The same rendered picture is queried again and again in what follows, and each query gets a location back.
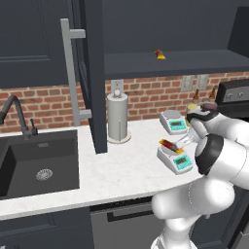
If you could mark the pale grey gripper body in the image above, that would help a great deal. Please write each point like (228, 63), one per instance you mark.
(185, 141)

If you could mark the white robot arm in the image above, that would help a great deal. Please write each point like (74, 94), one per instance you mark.
(207, 194)

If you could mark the red and yellow bar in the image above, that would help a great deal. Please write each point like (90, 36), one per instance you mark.
(168, 144)
(160, 54)

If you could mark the white digital scale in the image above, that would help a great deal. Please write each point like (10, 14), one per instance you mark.
(180, 162)
(173, 121)

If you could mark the dark base cabinet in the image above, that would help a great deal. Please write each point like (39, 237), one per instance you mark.
(223, 223)

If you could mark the dark open cabinet door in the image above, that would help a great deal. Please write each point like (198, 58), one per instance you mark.
(97, 81)

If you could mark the dark base cabinet door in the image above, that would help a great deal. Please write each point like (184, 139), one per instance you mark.
(42, 231)

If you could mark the dark closed cabinet door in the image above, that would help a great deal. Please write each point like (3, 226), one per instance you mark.
(32, 39)

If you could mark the yellow bottle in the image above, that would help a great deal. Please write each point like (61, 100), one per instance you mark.
(192, 107)

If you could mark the dark red bottle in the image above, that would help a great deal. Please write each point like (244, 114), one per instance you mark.
(209, 106)

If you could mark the black stove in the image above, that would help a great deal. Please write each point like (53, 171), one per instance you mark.
(233, 95)

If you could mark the grey paper towel holder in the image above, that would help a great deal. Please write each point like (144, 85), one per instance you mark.
(117, 113)

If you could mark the grey dishwasher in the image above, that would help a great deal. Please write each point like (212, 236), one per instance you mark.
(123, 230)

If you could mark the black sink basin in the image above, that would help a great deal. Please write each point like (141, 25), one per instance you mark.
(39, 162)

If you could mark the black tap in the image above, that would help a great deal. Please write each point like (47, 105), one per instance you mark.
(19, 112)

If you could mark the grey wall outlet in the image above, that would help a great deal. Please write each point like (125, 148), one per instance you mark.
(187, 83)
(203, 82)
(117, 85)

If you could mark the dark open wall cabinet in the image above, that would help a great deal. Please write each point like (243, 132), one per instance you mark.
(168, 29)

